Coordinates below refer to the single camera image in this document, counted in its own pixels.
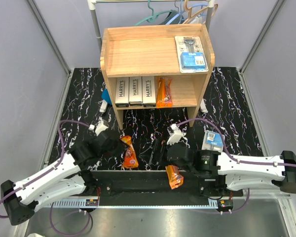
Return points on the black marble mat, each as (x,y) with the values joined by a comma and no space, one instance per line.
(224,98)

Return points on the teal clothes hanger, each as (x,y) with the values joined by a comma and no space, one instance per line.
(154,16)

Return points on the orange candy bag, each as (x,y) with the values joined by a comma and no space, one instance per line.
(130,159)
(174,177)
(164,98)

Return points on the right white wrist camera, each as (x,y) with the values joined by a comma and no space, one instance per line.
(175,134)

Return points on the metal clothes rack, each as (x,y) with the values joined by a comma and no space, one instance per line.
(96,17)

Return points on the white Harry's box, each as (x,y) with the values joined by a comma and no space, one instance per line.
(122,92)
(148,89)
(135,91)

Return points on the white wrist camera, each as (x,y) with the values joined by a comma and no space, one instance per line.
(101,126)
(175,134)

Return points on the blue clothes hanger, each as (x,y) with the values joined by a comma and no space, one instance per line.
(178,16)

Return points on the wooden two-tier shelf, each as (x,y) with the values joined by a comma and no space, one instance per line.
(152,51)

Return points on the white rack foot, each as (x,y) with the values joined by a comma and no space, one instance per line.
(103,106)
(203,107)

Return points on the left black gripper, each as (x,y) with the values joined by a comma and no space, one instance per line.
(121,147)

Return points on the white rack foot right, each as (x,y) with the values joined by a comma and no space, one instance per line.
(203,107)

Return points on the blue object behind shelf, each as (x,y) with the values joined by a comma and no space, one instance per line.
(105,96)

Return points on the slotted cable duct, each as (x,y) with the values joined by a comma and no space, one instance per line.
(75,203)

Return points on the wooden clothes hanger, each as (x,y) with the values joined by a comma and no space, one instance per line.
(209,11)

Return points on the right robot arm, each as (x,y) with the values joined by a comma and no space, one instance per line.
(230,172)

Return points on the white rack foot left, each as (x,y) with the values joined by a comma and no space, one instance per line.
(103,106)

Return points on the razor blister pack on shelf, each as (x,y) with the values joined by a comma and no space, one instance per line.
(191,55)

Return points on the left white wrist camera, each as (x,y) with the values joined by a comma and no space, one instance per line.
(101,126)

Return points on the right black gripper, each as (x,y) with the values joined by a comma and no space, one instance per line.
(154,147)

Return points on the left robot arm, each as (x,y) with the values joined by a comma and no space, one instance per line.
(63,178)

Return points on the blue razor blister pack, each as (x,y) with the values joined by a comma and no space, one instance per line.
(212,141)

